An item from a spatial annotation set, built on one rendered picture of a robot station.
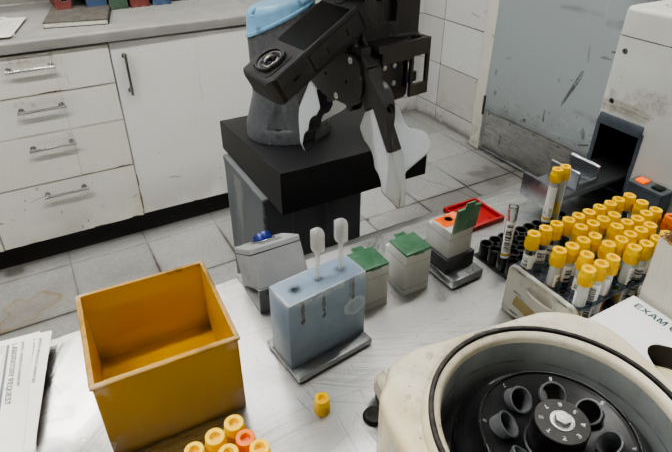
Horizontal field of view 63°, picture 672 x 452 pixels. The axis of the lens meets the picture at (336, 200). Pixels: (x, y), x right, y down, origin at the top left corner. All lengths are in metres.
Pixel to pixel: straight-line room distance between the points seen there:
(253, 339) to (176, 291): 0.11
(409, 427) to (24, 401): 0.40
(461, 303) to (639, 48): 0.49
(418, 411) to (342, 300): 0.19
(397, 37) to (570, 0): 2.19
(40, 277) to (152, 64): 0.93
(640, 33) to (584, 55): 1.67
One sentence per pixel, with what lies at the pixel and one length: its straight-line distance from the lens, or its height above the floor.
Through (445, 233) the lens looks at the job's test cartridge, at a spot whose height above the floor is 0.95.
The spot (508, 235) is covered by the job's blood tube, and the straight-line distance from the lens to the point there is 0.76.
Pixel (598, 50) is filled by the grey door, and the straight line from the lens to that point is 2.60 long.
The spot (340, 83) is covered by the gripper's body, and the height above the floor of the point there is 1.19.
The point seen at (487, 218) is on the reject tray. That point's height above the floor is 0.88.
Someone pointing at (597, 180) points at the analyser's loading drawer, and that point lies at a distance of 0.99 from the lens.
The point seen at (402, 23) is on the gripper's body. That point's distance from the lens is 0.51.
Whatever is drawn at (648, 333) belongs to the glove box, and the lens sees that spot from 0.66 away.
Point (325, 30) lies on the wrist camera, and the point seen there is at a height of 1.24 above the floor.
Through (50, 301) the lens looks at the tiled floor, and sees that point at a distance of 2.28.
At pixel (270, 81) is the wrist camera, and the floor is 1.21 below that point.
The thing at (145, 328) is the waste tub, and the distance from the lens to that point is 0.67.
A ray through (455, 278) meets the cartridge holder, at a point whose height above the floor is 0.89.
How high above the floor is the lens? 1.35
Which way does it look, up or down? 31 degrees down
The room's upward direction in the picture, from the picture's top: straight up
